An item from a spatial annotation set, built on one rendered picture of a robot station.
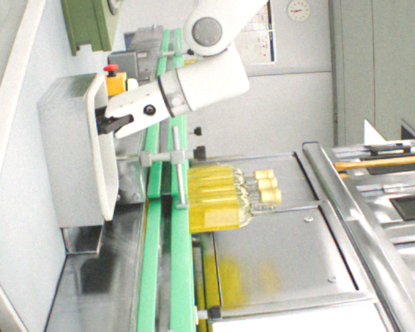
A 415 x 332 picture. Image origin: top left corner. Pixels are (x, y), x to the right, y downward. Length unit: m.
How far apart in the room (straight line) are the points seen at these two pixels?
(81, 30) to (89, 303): 0.58
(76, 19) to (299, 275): 0.70
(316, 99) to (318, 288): 6.35
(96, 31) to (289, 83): 6.23
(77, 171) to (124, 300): 0.23
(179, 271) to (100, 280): 0.13
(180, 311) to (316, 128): 6.79
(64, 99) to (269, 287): 0.58
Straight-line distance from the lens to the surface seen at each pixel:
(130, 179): 1.19
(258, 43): 7.22
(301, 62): 7.37
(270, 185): 1.37
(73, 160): 0.98
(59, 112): 0.96
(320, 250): 1.37
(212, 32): 0.91
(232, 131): 7.47
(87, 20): 1.24
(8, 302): 0.75
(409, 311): 1.18
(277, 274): 1.29
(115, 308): 0.89
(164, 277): 0.99
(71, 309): 0.91
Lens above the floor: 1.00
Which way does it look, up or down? level
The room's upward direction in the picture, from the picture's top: 85 degrees clockwise
